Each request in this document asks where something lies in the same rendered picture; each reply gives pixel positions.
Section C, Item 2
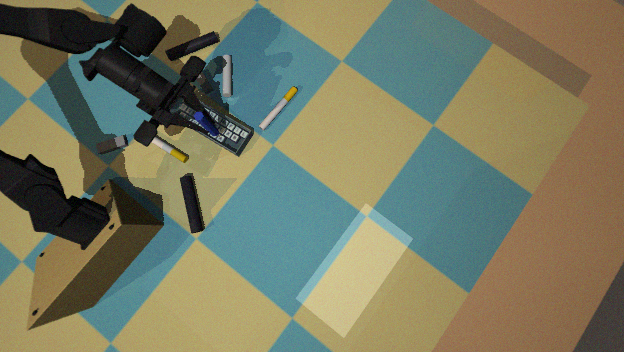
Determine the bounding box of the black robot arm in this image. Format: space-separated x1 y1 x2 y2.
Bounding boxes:
0 3 167 250

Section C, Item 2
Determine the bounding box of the black cylinder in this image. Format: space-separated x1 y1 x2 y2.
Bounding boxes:
165 31 219 61
180 176 203 234

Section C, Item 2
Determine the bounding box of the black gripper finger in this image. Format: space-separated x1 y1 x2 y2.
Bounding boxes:
165 113 209 134
183 85 215 124

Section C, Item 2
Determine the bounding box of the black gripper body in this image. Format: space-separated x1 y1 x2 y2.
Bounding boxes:
123 56 206 147

